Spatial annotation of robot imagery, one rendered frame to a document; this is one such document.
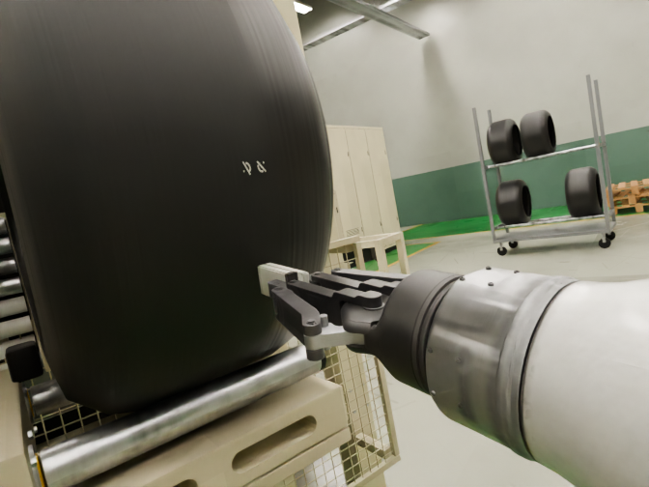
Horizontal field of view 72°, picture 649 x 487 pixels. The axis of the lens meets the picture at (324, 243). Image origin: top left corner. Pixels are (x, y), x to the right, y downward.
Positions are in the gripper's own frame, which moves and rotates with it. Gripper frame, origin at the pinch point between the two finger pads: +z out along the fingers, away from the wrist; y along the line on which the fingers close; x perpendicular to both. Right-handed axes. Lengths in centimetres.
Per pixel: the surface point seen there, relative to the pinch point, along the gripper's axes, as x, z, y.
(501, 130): -13, 280, -497
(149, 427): 15.0, 12.1, 12.0
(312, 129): -14.1, 2.5, -7.3
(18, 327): 13, 60, 21
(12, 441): 11.0, 12.8, 23.4
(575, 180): 52, 203, -517
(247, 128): -14.6, 2.1, 0.3
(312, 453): 25.7, 8.2, -5.5
